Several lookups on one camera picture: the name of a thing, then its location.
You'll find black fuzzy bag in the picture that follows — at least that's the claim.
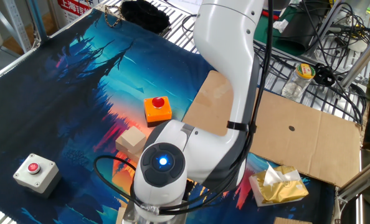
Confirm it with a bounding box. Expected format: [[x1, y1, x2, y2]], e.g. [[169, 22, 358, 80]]
[[120, 0, 172, 35]]

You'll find red white printed sign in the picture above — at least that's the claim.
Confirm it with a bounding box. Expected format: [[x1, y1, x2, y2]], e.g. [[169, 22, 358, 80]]
[[57, 0, 94, 24]]

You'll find colourful forest print mat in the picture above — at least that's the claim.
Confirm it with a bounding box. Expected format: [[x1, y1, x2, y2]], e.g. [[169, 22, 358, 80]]
[[0, 8, 335, 224]]

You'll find grey box with red button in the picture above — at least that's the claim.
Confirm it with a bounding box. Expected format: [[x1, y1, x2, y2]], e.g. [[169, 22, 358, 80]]
[[12, 152, 62, 199]]

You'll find flat brown cardboard sheet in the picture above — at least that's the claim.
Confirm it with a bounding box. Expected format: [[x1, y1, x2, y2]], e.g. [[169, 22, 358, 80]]
[[181, 70, 363, 188]]

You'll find grey steel post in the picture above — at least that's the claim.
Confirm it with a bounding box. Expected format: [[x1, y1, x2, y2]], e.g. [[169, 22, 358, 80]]
[[27, 0, 49, 43]]

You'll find gold chain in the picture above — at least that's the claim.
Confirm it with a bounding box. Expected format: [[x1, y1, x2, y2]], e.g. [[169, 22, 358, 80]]
[[103, 4, 124, 29]]

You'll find gold tissue pack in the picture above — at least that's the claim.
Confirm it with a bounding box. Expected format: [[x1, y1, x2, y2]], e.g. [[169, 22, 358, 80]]
[[249, 162, 310, 207]]

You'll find glass jar yellow lid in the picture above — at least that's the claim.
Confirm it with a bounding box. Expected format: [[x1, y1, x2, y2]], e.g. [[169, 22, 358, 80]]
[[281, 63, 316, 102]]

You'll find green cutting mat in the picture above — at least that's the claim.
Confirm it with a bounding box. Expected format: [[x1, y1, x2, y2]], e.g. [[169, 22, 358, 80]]
[[254, 6, 301, 57]]

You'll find tangled black cable bundle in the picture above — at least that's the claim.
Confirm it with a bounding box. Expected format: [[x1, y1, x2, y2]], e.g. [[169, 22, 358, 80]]
[[253, 0, 370, 125]]

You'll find perforated grey shelf upright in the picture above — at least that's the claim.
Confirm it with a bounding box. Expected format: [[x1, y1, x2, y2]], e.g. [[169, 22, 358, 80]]
[[0, 0, 33, 54]]

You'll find metal wrist mounting plate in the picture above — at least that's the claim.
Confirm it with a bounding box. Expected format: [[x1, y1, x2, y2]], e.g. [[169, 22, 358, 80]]
[[122, 200, 189, 224]]

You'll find red pen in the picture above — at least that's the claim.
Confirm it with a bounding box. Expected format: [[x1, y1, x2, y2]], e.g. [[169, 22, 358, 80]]
[[261, 9, 281, 21]]

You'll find slanted aluminium profile bar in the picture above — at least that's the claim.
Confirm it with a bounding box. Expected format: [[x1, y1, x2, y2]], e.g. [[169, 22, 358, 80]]
[[333, 155, 370, 205], [339, 32, 370, 90]]

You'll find orange emergency stop button box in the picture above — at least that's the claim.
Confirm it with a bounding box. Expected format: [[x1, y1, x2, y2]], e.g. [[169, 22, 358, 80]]
[[143, 96, 173, 128]]

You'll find white paper scrap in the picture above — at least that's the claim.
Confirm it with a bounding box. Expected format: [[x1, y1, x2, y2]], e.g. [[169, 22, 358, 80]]
[[270, 19, 289, 34]]

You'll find open cardboard box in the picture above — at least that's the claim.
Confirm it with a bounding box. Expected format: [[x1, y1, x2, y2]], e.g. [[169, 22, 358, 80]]
[[273, 217, 313, 224]]

